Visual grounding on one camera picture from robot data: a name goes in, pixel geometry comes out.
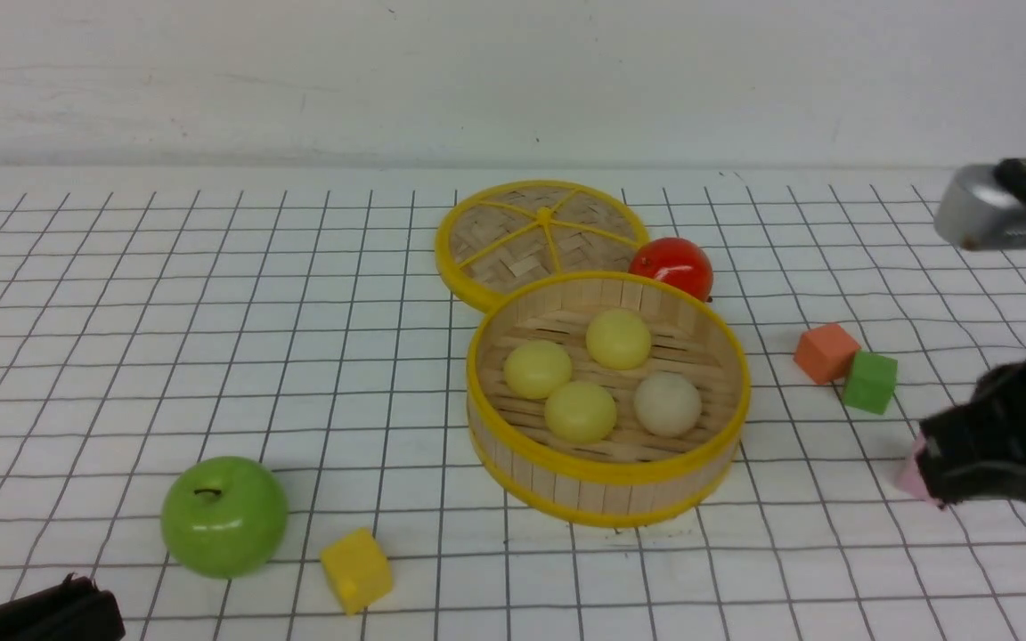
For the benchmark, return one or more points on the red tomato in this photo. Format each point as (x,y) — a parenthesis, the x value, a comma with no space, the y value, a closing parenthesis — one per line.
(677,262)

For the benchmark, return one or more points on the pink cube block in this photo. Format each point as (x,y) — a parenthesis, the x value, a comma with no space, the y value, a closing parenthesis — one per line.
(909,479)

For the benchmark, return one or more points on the orange cube block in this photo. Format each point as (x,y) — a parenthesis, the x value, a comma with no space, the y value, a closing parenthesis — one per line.
(824,353)

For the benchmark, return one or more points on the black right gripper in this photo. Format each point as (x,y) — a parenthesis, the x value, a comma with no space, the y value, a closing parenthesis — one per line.
(977,450)

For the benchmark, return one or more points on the beige bun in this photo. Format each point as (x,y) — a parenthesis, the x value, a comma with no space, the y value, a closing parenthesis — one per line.
(667,404)

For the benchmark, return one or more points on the green apple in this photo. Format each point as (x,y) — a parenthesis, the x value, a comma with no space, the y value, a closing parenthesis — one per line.
(224,517)

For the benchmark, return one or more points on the woven steamer lid yellow rim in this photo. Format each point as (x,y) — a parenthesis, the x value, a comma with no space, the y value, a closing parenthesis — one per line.
(505,237)

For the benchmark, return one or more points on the green cube block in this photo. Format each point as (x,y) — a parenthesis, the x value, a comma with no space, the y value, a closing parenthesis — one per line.
(871,383)

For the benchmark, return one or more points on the bamboo steamer tray yellow rim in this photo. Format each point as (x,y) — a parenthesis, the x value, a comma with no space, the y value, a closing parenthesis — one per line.
(632,478)

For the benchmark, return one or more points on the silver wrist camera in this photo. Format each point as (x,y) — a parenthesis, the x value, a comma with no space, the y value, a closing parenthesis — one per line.
(984,207)

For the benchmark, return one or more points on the yellow bun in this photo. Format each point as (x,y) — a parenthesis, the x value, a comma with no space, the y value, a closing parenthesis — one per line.
(618,339)
(580,412)
(536,369)

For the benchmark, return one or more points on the yellow cube block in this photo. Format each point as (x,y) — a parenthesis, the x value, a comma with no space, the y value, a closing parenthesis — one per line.
(357,571)

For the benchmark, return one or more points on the white grid tablecloth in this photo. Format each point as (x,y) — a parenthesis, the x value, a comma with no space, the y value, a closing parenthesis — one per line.
(151,321)

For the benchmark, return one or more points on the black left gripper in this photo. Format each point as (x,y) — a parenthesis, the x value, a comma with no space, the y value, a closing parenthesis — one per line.
(75,609)

